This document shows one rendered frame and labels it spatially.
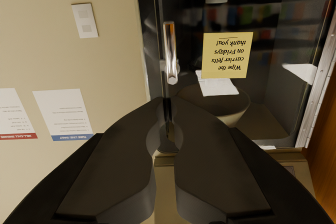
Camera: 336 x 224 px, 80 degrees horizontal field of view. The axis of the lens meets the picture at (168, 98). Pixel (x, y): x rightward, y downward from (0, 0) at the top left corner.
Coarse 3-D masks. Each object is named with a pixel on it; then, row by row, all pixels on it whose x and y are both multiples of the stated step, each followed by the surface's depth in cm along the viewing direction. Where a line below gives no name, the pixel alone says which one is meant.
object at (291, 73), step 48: (144, 0) 29; (192, 0) 29; (240, 0) 29; (288, 0) 29; (144, 48) 33; (192, 48) 33; (288, 48) 32; (192, 96) 37; (240, 96) 36; (288, 96) 36; (288, 144) 41
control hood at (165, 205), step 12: (276, 156) 43; (288, 156) 43; (300, 156) 42; (156, 168) 43; (168, 168) 43; (300, 168) 41; (156, 180) 42; (168, 180) 42; (300, 180) 40; (156, 192) 42; (168, 192) 41; (312, 192) 40; (156, 204) 41; (168, 204) 41; (156, 216) 40; (168, 216) 40; (180, 216) 40
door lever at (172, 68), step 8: (168, 24) 26; (168, 32) 27; (168, 40) 27; (168, 48) 28; (168, 56) 28; (168, 64) 29; (176, 64) 29; (168, 72) 29; (176, 72) 29; (168, 80) 30; (176, 80) 30
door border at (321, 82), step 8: (328, 32) 31; (328, 40) 32; (328, 48) 32; (328, 56) 33; (320, 64) 33; (328, 64) 33; (320, 72) 34; (320, 80) 35; (328, 80) 34; (312, 88) 35; (320, 88) 35; (312, 96) 36; (312, 104) 37; (320, 104) 36; (304, 112) 38; (312, 112) 38; (304, 120) 39; (304, 128) 39; (312, 128) 39; (304, 136) 40; (296, 144) 41
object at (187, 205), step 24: (192, 120) 10; (216, 120) 10; (192, 144) 8; (216, 144) 8; (192, 168) 7; (216, 168) 7; (240, 168) 7; (192, 192) 6; (216, 192) 6; (240, 192) 6; (192, 216) 7; (216, 216) 6
